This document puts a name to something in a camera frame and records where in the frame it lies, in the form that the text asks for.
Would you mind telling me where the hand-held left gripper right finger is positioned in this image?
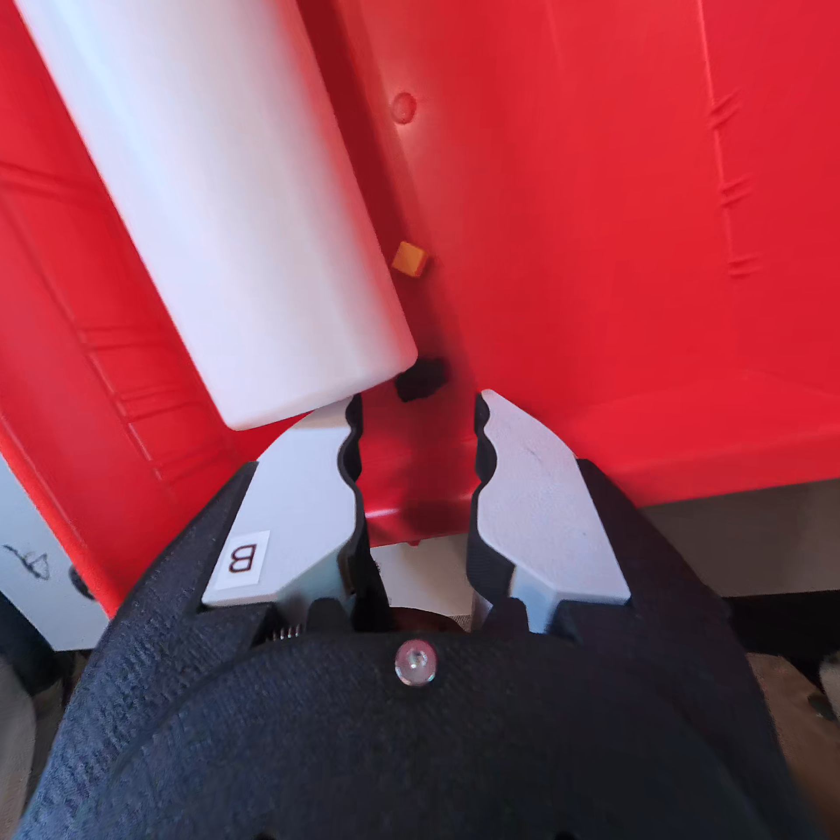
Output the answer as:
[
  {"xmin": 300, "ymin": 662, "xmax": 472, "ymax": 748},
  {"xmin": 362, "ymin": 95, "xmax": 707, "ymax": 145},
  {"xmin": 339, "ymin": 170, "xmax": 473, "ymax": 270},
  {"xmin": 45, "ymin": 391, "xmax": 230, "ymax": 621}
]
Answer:
[{"xmin": 466, "ymin": 389, "xmax": 632, "ymax": 634}]

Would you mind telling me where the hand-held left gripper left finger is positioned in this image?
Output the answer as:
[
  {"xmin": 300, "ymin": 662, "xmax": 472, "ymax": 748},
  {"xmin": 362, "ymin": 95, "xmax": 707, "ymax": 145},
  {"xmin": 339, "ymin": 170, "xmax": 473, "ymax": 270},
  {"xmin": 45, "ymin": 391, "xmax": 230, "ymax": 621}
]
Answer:
[{"xmin": 201, "ymin": 394, "xmax": 391, "ymax": 618}]

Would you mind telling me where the red plastic bin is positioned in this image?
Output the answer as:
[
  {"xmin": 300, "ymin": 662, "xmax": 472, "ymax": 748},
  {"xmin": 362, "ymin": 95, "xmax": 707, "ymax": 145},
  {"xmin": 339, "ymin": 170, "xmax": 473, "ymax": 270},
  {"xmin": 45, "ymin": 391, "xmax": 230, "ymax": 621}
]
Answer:
[{"xmin": 0, "ymin": 0, "xmax": 840, "ymax": 618}]

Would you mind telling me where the white plastic bottle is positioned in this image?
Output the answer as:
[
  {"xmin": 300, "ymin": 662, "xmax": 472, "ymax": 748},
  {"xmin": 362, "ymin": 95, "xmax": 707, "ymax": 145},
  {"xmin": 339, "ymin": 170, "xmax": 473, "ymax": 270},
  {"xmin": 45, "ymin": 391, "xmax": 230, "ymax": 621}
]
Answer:
[{"xmin": 13, "ymin": 0, "xmax": 420, "ymax": 432}]

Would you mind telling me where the small black block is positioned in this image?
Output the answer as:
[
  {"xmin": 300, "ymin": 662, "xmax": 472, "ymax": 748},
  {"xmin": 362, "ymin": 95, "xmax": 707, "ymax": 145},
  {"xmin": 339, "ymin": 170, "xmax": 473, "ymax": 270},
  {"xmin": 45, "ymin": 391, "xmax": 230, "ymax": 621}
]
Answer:
[{"xmin": 395, "ymin": 357, "xmax": 450, "ymax": 403}]

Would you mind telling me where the small yellow cube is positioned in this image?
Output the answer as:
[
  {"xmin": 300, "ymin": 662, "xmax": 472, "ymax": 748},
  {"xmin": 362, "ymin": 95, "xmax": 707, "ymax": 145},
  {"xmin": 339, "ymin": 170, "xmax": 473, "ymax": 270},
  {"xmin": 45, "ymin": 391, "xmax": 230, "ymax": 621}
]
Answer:
[{"xmin": 392, "ymin": 241, "xmax": 432, "ymax": 280}]

